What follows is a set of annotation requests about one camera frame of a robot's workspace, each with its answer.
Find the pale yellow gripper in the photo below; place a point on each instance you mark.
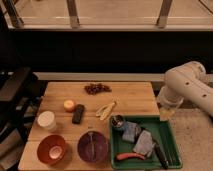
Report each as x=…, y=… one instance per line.
x=166, y=113

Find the black eraser block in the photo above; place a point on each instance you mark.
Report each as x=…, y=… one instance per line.
x=78, y=113

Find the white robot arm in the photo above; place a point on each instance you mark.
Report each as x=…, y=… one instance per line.
x=186, y=81

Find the green plastic tray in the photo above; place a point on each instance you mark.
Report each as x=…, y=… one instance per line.
x=161, y=132

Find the grey folded cloth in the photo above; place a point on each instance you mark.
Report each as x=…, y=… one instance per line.
x=144, y=144

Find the blue folded cloth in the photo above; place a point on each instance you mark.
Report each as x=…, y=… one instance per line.
x=131, y=131

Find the metal can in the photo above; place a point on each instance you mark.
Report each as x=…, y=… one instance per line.
x=117, y=122

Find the orange carrot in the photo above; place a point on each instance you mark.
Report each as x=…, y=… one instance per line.
x=123, y=156

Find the dark red grape bunch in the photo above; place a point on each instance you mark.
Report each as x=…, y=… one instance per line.
x=93, y=89

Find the orange round fruit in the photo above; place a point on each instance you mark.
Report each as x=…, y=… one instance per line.
x=69, y=105

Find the white cylindrical cup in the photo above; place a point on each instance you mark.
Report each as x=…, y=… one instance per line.
x=47, y=120

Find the red bowl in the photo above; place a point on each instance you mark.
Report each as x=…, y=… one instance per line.
x=51, y=149

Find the black chair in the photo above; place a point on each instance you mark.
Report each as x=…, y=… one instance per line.
x=16, y=95

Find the black handled tool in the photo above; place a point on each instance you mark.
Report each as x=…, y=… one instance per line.
x=160, y=155

